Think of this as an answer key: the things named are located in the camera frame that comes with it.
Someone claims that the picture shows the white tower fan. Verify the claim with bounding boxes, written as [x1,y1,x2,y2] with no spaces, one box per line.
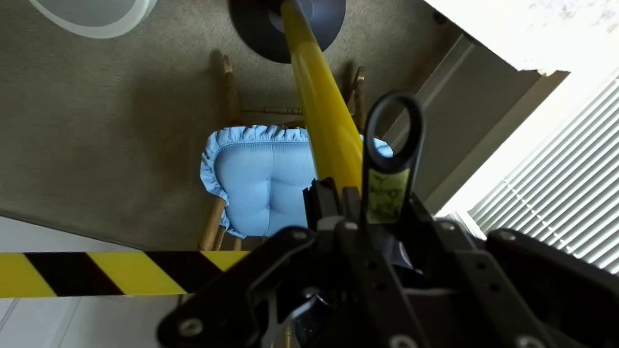
[28,0,159,41]

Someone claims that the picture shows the wooden chair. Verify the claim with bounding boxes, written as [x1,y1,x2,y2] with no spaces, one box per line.
[198,55,372,256]

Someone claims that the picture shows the white panelled door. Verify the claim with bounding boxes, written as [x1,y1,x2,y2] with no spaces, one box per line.
[0,215,196,348]

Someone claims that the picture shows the marble top wooden side table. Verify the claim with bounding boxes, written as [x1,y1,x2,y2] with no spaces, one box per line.
[424,0,619,78]

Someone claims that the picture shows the black handled measuring cup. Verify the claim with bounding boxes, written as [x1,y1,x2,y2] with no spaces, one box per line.
[358,92,428,273]

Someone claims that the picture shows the white window blinds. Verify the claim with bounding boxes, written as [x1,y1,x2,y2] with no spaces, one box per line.
[465,68,619,279]

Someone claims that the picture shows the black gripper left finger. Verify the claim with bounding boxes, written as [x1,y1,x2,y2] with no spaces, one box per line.
[155,177,366,348]

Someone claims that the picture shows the yellow pole with black base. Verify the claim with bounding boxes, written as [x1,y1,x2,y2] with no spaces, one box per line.
[227,0,366,194]

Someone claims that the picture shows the yellow black caution tape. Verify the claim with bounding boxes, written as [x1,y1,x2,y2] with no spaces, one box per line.
[0,250,252,300]

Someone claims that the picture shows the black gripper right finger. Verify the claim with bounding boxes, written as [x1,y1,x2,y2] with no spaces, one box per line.
[405,192,619,348]

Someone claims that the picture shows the blue ruffled seat cushion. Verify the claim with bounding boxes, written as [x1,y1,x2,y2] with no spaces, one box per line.
[198,124,397,240]

